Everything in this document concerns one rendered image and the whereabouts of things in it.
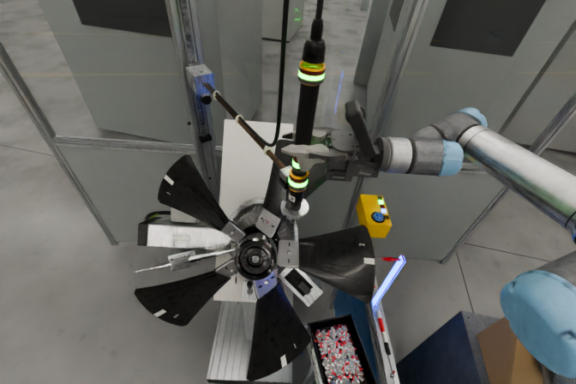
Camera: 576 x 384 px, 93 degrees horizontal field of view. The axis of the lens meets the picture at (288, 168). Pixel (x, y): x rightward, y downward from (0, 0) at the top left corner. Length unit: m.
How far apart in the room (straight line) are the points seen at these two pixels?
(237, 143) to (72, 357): 1.65
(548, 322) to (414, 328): 1.78
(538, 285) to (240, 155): 0.87
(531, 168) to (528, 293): 0.24
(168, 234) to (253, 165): 0.38
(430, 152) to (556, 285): 0.27
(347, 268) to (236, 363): 1.17
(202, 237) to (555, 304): 0.85
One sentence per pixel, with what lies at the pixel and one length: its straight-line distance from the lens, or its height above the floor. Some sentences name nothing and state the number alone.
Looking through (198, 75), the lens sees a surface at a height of 1.51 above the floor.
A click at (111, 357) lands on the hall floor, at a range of 2.17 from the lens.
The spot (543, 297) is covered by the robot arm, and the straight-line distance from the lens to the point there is 0.50.
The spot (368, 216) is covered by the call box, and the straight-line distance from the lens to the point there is 1.16.
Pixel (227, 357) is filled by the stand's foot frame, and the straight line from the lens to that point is 1.92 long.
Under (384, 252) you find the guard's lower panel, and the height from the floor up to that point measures 0.11.
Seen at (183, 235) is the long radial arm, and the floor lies 1.12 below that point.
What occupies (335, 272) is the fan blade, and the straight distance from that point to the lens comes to 0.86.
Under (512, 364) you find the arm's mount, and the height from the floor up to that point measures 1.11.
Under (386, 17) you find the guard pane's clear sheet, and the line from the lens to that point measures 1.25.
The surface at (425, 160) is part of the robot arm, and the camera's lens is 0.60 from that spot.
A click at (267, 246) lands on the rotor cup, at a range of 0.79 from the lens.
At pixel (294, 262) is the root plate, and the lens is 0.85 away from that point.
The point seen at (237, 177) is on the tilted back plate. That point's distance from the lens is 1.05.
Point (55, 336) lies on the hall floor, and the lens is 2.37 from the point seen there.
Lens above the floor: 1.92
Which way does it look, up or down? 41 degrees down
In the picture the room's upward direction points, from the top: 5 degrees clockwise
